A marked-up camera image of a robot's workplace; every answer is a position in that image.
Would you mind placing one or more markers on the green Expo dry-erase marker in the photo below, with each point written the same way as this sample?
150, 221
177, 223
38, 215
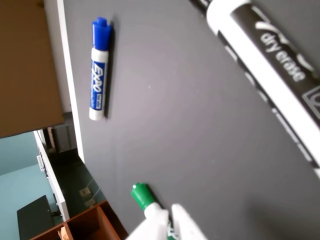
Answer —
142, 196

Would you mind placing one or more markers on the brown wooden panel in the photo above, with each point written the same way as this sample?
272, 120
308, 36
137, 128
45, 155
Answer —
25, 62

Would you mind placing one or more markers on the blue Expo dry-erase marker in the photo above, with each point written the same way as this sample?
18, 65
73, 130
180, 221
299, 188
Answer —
98, 75

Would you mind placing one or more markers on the orange-brown wooden shelf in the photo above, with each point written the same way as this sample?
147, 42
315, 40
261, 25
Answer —
85, 225

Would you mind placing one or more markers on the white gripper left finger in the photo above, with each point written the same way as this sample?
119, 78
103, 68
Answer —
152, 227

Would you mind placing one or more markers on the black box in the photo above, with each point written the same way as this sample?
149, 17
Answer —
32, 220

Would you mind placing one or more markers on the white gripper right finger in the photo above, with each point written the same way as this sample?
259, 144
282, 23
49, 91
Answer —
185, 225

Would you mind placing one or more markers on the grey rectangular mat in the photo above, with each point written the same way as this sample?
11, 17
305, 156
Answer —
187, 125

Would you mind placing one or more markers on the white shelf board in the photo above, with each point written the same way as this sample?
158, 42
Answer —
53, 180

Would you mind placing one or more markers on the black Expo dry-erase marker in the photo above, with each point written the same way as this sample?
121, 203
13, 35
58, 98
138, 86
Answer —
275, 57

